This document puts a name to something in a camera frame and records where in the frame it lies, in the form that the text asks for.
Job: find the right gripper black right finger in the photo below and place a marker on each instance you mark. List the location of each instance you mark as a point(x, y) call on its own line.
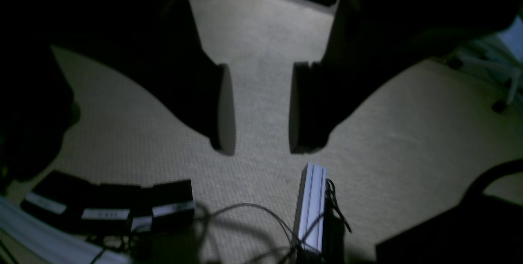
point(370, 42)

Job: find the white rolling chair base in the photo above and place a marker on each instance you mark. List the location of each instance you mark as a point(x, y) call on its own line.
point(496, 57)

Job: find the black power adapter right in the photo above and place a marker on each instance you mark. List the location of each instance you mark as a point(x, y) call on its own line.
point(163, 208)

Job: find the black power adapter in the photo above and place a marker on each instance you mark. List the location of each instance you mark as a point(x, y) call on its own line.
point(163, 208)
point(59, 200)
point(108, 209)

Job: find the black power adapter left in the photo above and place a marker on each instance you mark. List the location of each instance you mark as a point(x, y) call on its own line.
point(59, 200)

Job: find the aluminium extrusion post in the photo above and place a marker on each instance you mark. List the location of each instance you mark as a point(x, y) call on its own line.
point(308, 222)

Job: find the white aluminium rail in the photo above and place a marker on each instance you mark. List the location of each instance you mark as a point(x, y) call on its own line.
point(50, 244)

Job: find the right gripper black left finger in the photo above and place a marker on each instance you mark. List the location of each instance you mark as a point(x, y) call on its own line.
point(153, 42)

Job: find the black power adapter middle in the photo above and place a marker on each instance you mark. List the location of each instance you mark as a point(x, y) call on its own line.
point(108, 209)

